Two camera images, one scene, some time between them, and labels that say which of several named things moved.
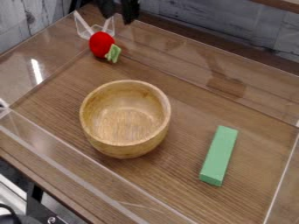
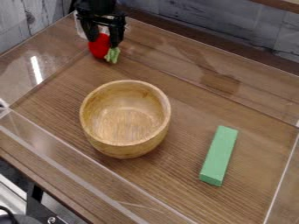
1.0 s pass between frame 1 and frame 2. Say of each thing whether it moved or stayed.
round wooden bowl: stayed
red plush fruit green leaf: stayed
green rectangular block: stayed
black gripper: moved
